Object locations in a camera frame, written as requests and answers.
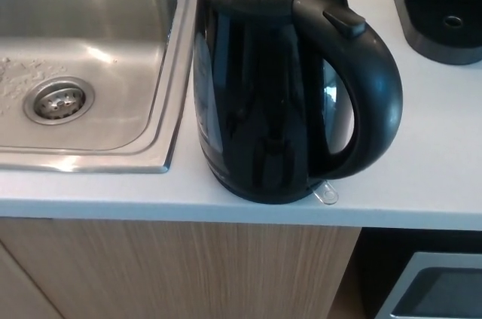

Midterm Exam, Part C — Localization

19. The stainless steel sink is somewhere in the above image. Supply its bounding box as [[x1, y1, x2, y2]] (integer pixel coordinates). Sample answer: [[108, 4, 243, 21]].
[[0, 0, 206, 175]]

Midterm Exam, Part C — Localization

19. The metal sink drain strainer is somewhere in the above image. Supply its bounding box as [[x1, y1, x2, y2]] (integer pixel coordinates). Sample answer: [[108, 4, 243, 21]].
[[22, 77, 95, 126]]

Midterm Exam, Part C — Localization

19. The wood cabinet door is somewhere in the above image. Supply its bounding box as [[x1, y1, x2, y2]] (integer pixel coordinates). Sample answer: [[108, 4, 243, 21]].
[[0, 242, 65, 319], [0, 217, 363, 319]]

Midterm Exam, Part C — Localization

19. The silver under-counter appliance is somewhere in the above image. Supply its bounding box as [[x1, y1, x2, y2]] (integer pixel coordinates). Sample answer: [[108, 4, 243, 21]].
[[374, 251, 482, 319]]

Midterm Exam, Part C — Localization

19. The black electric kettle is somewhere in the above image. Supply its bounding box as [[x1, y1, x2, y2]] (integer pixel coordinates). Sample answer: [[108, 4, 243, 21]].
[[192, 0, 404, 207]]

